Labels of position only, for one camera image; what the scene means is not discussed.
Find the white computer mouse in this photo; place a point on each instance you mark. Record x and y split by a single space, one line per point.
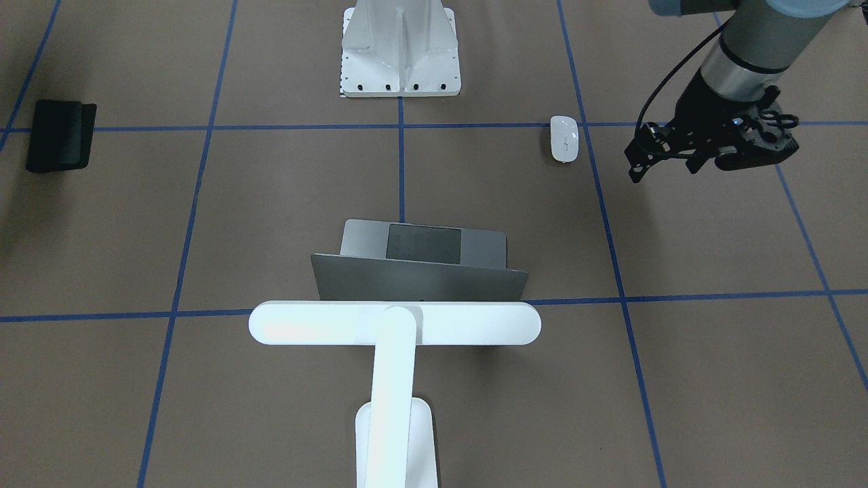
565 138

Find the black mouse pad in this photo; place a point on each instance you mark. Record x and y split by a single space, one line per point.
61 136

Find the grey laptop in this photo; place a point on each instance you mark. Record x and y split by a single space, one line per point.
382 261

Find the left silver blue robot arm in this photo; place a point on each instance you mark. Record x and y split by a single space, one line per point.
758 43

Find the white desk lamp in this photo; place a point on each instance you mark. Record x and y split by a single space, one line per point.
395 439

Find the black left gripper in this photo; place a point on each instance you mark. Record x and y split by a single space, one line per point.
698 107

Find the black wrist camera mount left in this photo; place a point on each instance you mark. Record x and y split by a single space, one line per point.
757 136

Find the white pedestal column base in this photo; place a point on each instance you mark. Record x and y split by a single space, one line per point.
399 49

